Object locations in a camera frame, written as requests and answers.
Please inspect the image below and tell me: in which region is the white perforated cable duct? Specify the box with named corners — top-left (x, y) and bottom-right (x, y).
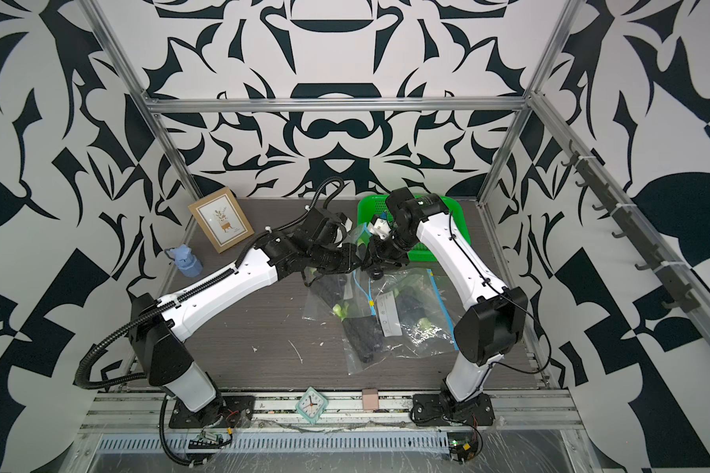
top-left (97, 431), bottom-right (451, 454)

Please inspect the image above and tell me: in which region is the small pink block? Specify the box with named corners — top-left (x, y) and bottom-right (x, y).
top-left (362, 388), bottom-right (380, 411)

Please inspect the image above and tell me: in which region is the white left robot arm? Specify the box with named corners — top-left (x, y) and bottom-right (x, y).
top-left (128, 233), bottom-right (362, 417)

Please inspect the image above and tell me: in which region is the small green circuit board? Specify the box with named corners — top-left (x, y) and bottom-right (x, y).
top-left (195, 429), bottom-right (233, 449)

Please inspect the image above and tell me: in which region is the gold framed plant picture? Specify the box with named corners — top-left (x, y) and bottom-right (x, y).
top-left (189, 187), bottom-right (254, 253)

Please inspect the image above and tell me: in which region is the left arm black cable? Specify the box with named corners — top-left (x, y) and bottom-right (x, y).
top-left (73, 175), bottom-right (350, 468)

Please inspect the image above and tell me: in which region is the black wall hook rail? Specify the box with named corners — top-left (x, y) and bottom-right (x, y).
top-left (564, 150), bottom-right (701, 313)

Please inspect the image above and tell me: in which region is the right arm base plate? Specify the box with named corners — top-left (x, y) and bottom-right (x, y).
top-left (408, 391), bottom-right (495, 427)

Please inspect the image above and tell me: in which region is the clear zip-top bag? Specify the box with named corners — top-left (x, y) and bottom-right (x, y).
top-left (303, 268), bottom-right (360, 320)
top-left (329, 268), bottom-right (458, 374)

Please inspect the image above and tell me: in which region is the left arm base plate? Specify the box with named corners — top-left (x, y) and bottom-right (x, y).
top-left (169, 394), bottom-right (256, 430)

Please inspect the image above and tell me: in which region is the mint square clock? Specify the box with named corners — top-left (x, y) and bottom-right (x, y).
top-left (295, 387), bottom-right (329, 425)

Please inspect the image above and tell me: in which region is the green plastic basket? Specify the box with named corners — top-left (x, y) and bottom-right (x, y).
top-left (357, 195), bottom-right (471, 262)

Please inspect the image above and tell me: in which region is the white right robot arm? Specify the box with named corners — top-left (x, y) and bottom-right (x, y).
top-left (362, 187), bottom-right (528, 403)

